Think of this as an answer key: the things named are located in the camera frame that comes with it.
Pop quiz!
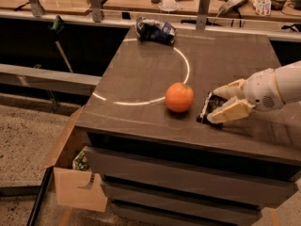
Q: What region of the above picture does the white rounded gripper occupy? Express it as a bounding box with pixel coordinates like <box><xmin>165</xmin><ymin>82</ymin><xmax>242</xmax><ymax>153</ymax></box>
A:
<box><xmin>207</xmin><ymin>69</ymin><xmax>285</xmax><ymax>124</ymax></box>

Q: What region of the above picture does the black rxbar chocolate wrapper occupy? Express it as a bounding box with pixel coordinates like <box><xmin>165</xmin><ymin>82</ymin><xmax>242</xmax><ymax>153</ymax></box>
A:
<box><xmin>197</xmin><ymin>92</ymin><xmax>227</xmax><ymax>129</ymax></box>

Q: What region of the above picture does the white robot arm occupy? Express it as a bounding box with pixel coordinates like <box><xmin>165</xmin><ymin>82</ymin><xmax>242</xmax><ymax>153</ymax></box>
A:
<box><xmin>207</xmin><ymin>61</ymin><xmax>301</xmax><ymax>124</ymax></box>

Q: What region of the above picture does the orange fruit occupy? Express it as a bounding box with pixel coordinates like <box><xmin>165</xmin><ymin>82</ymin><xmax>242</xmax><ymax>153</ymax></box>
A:
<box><xmin>165</xmin><ymin>82</ymin><xmax>194</xmax><ymax>113</ymax></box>

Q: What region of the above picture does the colourful small packet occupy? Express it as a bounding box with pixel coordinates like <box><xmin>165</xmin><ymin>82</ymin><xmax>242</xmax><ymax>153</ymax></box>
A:
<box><xmin>253</xmin><ymin>0</ymin><xmax>271</xmax><ymax>16</ymax></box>

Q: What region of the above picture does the white power strip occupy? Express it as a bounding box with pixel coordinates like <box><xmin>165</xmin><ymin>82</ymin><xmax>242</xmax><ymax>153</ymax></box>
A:
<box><xmin>219</xmin><ymin>0</ymin><xmax>249</xmax><ymax>15</ymax></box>

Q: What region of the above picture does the crumpled blue chip bag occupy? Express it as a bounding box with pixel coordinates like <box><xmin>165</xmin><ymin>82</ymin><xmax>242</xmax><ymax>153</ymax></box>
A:
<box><xmin>135</xmin><ymin>17</ymin><xmax>176</xmax><ymax>45</ymax></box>

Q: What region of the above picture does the grey drawer cabinet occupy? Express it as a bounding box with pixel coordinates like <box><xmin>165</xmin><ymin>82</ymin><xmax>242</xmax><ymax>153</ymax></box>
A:
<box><xmin>76</xmin><ymin>30</ymin><xmax>301</xmax><ymax>226</ymax></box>

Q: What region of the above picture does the black mesh cup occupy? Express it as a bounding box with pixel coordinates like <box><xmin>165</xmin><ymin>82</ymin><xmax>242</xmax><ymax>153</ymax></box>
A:
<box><xmin>271</xmin><ymin>0</ymin><xmax>287</xmax><ymax>10</ymax></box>

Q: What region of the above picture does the white bowl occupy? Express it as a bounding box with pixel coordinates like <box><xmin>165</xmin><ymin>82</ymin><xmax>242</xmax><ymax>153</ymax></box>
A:
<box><xmin>158</xmin><ymin>0</ymin><xmax>179</xmax><ymax>12</ymax></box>

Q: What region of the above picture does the green packet in box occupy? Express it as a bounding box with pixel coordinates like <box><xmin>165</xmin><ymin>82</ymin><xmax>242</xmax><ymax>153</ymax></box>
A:
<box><xmin>72</xmin><ymin>151</ymin><xmax>88</xmax><ymax>170</ymax></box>

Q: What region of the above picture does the open cardboard box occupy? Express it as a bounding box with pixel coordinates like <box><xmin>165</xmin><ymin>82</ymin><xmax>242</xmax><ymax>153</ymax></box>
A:
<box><xmin>44</xmin><ymin>107</ymin><xmax>107</xmax><ymax>212</ymax></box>

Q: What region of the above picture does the right metal bracket post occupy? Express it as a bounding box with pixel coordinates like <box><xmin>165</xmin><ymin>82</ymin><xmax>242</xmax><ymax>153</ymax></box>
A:
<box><xmin>196</xmin><ymin>0</ymin><xmax>210</xmax><ymax>30</ymax></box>

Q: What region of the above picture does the metal bracket post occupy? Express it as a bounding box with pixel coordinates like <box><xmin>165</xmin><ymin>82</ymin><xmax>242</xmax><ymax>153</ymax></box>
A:
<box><xmin>90</xmin><ymin>0</ymin><xmax>103</xmax><ymax>23</ymax></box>
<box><xmin>28</xmin><ymin>0</ymin><xmax>45</xmax><ymax>17</ymax></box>
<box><xmin>196</xmin><ymin>0</ymin><xmax>210</xmax><ymax>30</ymax></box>

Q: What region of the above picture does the middle metal bracket post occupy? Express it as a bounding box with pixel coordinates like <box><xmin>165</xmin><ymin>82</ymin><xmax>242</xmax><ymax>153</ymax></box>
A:
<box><xmin>90</xmin><ymin>0</ymin><xmax>103</xmax><ymax>23</ymax></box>

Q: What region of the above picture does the grey metal rail beam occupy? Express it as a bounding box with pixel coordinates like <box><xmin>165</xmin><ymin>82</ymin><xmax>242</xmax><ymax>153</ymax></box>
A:
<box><xmin>0</xmin><ymin>64</ymin><xmax>101</xmax><ymax>96</ymax></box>

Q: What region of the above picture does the green handled tool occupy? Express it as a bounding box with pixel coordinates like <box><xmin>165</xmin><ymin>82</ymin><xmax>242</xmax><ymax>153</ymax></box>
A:
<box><xmin>50</xmin><ymin>15</ymin><xmax>73</xmax><ymax>73</ymax></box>

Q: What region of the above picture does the left metal bracket post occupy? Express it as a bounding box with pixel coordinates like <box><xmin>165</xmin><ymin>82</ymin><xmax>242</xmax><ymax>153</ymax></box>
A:
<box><xmin>28</xmin><ymin>0</ymin><xmax>45</xmax><ymax>17</ymax></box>

